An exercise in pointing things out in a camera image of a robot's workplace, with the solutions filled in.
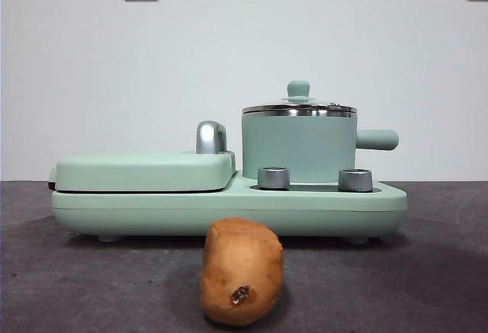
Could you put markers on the silver control knob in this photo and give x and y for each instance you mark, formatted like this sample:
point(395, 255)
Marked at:
point(355, 180)
point(273, 178)

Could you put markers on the brown potato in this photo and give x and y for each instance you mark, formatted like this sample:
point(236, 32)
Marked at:
point(244, 264)

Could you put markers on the glass lid with green knob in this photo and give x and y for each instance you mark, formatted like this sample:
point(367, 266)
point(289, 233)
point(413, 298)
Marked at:
point(299, 89)

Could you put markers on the green griddle cover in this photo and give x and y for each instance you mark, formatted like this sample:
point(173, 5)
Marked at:
point(141, 171)

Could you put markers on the green breakfast machine base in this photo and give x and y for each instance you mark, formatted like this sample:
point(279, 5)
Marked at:
point(228, 215)

